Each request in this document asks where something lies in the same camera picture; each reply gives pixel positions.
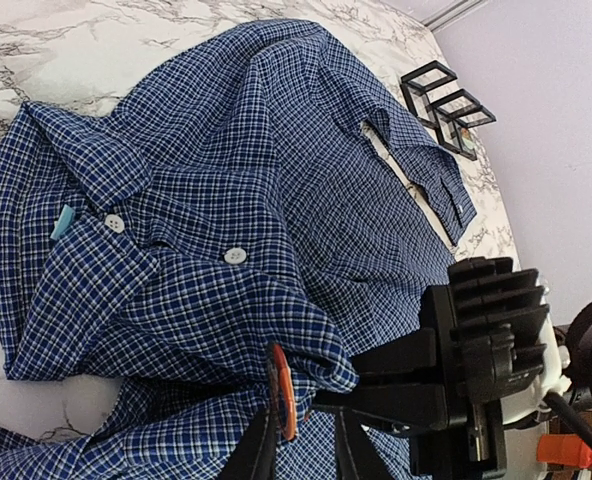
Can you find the blue checked button shirt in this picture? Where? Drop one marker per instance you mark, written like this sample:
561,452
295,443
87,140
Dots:
262,187

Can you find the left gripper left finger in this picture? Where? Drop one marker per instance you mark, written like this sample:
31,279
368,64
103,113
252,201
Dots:
254,457

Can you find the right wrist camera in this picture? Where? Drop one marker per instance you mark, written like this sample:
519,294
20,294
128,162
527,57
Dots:
520,405

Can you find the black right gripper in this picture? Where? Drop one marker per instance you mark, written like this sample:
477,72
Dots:
487,321

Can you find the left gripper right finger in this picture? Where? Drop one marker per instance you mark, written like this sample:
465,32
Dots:
355,456

